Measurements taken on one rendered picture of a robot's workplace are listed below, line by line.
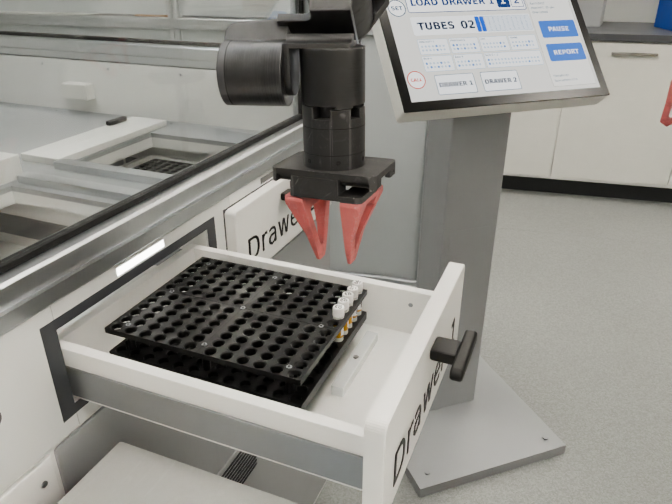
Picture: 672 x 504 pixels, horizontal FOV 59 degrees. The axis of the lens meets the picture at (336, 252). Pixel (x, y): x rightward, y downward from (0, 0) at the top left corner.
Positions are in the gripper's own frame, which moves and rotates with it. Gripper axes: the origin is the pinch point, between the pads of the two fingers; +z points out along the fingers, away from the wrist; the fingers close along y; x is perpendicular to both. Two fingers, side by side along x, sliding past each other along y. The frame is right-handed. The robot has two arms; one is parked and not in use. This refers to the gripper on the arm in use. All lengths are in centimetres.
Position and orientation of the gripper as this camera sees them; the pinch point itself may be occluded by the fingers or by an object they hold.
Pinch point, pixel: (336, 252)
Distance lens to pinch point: 59.2
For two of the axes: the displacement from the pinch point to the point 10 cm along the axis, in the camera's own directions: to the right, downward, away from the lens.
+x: 3.8, -3.8, 8.4
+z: 0.1, 9.2, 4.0
